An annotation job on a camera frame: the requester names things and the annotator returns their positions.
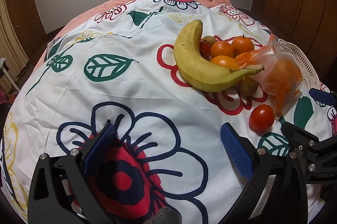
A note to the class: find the beige curtain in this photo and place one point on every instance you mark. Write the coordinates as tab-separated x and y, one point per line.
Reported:
10	42

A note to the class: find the yellow banana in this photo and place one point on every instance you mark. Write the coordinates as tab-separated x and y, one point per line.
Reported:
194	66

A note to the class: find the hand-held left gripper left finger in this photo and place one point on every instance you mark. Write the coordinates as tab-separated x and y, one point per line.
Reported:
101	145

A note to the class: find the orange tangerine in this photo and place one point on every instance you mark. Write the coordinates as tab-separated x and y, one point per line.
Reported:
243	58
242	45
223	62
222	48

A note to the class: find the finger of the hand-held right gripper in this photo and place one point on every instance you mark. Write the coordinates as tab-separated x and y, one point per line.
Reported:
322	97
297	134

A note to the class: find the white perforated plastic basket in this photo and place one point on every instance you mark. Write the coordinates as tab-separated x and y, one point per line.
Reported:
295	60

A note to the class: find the red cloth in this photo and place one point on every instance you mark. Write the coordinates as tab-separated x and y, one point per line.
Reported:
4	99

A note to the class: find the brown kiwi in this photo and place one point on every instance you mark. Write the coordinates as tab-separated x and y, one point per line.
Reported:
248	85
210	40

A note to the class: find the wooden wardrobe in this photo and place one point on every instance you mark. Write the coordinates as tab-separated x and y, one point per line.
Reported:
289	2

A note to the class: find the floral printed bedsheet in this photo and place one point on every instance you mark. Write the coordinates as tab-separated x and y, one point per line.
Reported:
147	81

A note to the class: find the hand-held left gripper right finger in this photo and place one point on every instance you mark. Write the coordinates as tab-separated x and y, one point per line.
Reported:
237	153

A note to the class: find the wooden door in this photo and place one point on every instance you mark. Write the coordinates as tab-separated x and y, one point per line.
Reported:
23	13

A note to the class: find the orange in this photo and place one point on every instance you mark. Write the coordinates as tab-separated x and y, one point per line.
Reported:
279	76

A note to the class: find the red tomato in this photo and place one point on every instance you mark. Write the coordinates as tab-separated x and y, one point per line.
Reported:
262	118
204	49

